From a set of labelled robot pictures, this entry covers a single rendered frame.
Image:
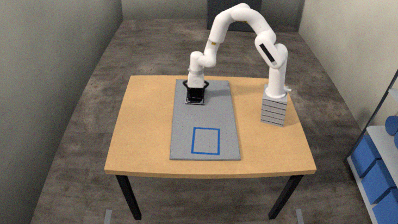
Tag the black rectangular block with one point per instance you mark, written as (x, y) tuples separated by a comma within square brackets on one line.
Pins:
[(195, 94)]

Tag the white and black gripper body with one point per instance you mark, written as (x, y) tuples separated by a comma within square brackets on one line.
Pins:
[(196, 81)]

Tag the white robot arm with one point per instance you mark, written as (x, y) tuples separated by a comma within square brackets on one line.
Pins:
[(274, 55)]

